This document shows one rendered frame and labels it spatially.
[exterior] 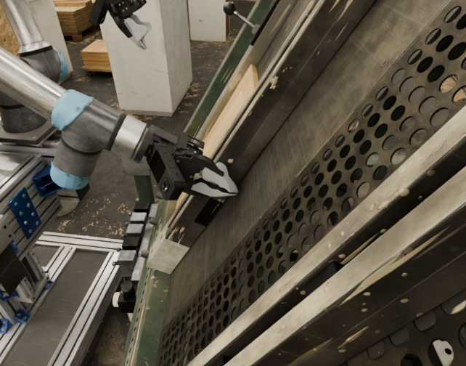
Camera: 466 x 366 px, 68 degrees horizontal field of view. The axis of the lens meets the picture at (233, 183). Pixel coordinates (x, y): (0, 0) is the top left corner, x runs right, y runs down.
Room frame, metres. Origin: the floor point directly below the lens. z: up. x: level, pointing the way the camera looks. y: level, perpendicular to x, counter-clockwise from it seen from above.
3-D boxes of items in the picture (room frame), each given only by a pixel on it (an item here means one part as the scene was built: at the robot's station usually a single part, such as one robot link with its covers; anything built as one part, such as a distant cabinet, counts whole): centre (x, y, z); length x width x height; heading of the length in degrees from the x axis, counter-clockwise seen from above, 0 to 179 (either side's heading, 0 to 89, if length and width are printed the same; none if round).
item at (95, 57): (4.52, 1.61, 0.15); 0.61 x 0.52 x 0.31; 172
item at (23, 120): (1.17, 0.78, 1.09); 0.15 x 0.15 x 0.10
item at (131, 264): (0.83, 0.34, 0.69); 0.50 x 0.14 x 0.24; 0
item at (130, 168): (1.27, 0.42, 0.84); 0.12 x 0.12 x 0.18; 0
